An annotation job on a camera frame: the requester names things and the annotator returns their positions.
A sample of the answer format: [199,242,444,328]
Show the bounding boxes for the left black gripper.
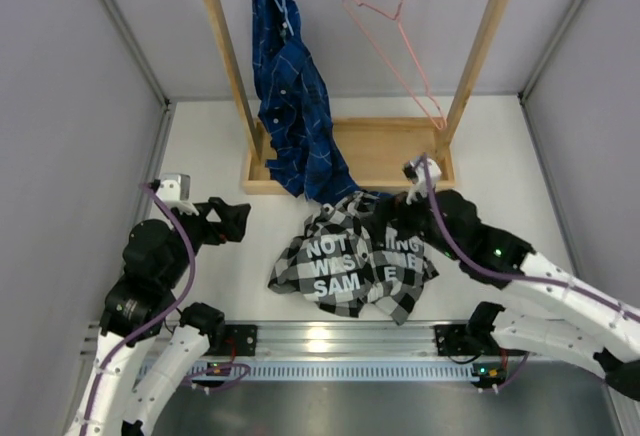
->
[161,195,250,288]

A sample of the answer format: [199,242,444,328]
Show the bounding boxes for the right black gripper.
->
[361,180,462,262]

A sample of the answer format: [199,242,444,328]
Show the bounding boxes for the black white checkered shirt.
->
[268,191,438,325]

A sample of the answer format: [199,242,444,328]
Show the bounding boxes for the pink wire hanger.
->
[341,0,447,131]

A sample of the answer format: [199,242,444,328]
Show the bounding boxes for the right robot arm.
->
[370,190,639,400]

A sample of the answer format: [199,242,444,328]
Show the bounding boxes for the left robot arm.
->
[67,197,251,435]

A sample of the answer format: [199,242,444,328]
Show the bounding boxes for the blue plaid shirt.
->
[251,0,364,204]

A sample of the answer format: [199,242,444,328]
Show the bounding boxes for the light blue hanger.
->
[276,0,294,40]

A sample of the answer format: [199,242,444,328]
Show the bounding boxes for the wooden clothes rack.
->
[203,0,509,195]

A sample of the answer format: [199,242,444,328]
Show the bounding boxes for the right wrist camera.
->
[403,154,442,205]

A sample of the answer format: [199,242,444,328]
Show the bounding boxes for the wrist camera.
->
[403,154,442,205]
[151,173,199,215]

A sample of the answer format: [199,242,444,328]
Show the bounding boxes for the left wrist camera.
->
[151,173,199,215]

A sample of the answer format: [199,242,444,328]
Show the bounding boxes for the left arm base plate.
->
[219,324,258,357]

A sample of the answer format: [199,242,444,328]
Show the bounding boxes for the aluminium mounting rail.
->
[79,319,626,361]

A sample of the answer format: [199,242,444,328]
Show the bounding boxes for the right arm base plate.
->
[434,324,475,357]

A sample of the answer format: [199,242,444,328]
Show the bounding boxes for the slotted cable duct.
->
[181,360,502,384]

